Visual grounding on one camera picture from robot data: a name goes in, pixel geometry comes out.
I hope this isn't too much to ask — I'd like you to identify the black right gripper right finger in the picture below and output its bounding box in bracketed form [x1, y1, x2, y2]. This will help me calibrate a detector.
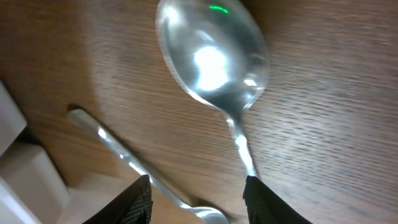
[243, 176, 311, 224]

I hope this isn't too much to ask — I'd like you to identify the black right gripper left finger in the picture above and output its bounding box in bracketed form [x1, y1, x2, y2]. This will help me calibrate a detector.
[83, 175, 153, 224]

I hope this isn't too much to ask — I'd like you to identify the steel fork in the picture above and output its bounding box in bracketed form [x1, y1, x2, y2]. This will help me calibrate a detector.
[67, 108, 230, 224]

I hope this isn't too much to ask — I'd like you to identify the steel tablespoon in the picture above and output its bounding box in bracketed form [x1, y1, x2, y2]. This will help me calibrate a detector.
[155, 0, 269, 177]

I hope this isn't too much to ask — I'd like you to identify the white plastic cutlery tray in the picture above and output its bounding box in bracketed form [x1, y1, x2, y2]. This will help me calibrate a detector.
[0, 80, 71, 224]

